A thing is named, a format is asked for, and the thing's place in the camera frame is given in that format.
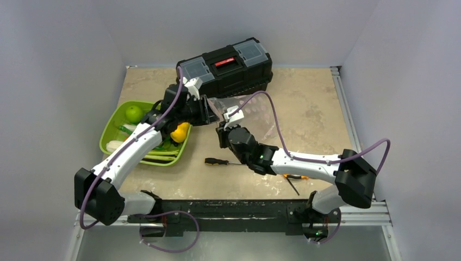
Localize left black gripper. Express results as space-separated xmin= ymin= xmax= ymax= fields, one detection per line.
xmin=176 ymin=95 xmax=219 ymax=126

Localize yellow pear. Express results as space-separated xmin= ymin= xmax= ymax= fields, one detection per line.
xmin=170 ymin=122 xmax=190 ymax=144

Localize clear zip top bag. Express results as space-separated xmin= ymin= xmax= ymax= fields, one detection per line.
xmin=208 ymin=94 xmax=281 ymax=147

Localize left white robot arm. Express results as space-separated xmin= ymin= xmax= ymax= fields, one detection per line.
xmin=74 ymin=78 xmax=217 ymax=229

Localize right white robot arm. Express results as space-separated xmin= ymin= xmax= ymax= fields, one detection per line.
xmin=216 ymin=122 xmax=377 ymax=221

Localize black yellow screwdriver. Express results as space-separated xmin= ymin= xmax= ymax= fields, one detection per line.
xmin=204 ymin=158 xmax=243 ymax=165

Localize green celery stalks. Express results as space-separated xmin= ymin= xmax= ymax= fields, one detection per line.
xmin=144 ymin=150 xmax=179 ymax=161

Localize black plastic toolbox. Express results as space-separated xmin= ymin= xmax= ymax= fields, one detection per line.
xmin=176 ymin=38 xmax=273 ymax=98

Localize green apple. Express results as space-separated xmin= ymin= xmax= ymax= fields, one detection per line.
xmin=125 ymin=105 xmax=145 ymax=125

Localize orange black pliers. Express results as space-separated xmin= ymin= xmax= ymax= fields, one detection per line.
xmin=283 ymin=174 xmax=309 ymax=196

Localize green chilli pepper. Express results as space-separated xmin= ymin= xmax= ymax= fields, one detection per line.
xmin=118 ymin=126 xmax=133 ymax=135

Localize green plastic tray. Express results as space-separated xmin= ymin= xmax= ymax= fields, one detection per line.
xmin=99 ymin=101 xmax=191 ymax=166

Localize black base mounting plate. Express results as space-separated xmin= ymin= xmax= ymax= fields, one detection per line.
xmin=128 ymin=199 xmax=341 ymax=239

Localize white bok choy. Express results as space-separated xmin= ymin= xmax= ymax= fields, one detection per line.
xmin=105 ymin=124 xmax=136 ymax=154

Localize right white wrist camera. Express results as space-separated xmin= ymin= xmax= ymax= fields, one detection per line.
xmin=217 ymin=105 xmax=244 ymax=131

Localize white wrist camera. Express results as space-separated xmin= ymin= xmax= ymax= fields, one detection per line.
xmin=217 ymin=105 xmax=244 ymax=131
xmin=182 ymin=77 xmax=203 ymax=101

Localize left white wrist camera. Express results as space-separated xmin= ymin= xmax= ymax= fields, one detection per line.
xmin=182 ymin=77 xmax=203 ymax=101

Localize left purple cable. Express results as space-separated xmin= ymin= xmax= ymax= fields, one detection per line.
xmin=79 ymin=66 xmax=184 ymax=231

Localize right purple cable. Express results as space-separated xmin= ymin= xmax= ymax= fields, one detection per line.
xmin=229 ymin=90 xmax=391 ymax=177

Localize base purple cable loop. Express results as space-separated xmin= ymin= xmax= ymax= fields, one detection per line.
xmin=139 ymin=210 xmax=201 ymax=253

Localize aluminium frame rails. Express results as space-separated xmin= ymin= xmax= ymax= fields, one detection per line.
xmin=65 ymin=66 xmax=402 ymax=261

